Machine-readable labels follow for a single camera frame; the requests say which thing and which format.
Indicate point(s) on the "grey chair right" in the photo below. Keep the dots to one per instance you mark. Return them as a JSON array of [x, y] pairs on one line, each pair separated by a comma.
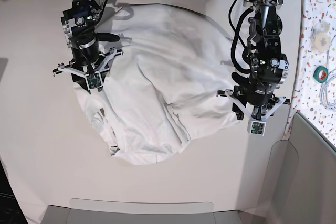
[[299, 183]]

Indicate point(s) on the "clear tape dispenser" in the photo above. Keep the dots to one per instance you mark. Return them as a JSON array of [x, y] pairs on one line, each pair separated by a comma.
[[320, 38]]

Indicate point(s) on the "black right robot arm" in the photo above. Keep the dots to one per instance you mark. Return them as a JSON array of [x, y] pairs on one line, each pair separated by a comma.
[[79, 23]]

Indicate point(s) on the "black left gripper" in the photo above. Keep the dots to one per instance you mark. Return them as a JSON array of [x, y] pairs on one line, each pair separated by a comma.
[[262, 101]]

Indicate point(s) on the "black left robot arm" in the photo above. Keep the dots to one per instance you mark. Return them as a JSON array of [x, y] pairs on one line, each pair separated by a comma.
[[267, 66]]

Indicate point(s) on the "terrazzo pattern side surface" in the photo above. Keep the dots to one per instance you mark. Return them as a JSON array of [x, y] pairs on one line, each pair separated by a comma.
[[314, 100]]

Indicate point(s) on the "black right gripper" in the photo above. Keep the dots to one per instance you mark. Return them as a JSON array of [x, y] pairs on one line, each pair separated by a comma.
[[94, 64]]

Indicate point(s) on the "white t-shirt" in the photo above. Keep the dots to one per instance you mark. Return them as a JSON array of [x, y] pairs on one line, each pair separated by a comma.
[[161, 93]]

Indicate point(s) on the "green tape roll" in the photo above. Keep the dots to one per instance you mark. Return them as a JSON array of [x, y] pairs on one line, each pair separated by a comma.
[[321, 74]]

